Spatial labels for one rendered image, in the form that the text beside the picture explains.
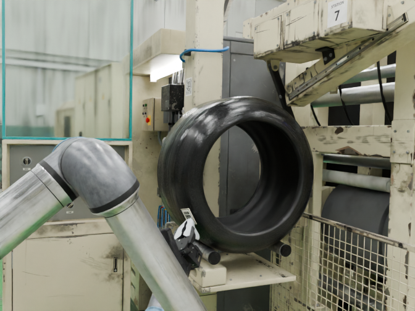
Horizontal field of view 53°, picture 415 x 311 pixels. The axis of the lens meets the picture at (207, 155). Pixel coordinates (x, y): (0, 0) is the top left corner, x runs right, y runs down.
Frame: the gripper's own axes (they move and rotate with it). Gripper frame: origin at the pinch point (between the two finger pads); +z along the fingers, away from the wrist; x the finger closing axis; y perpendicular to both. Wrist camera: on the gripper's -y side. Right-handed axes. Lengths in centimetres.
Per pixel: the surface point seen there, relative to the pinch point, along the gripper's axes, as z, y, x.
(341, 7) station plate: 46, -26, 61
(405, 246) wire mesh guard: 2, 34, 57
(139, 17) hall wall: 905, 62, -468
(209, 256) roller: -3.1, 14.6, -0.2
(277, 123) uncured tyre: 34.0, -2.9, 29.8
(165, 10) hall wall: 963, 88, -425
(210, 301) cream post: 11, 56, -28
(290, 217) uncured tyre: 17.9, 26.0, 22.3
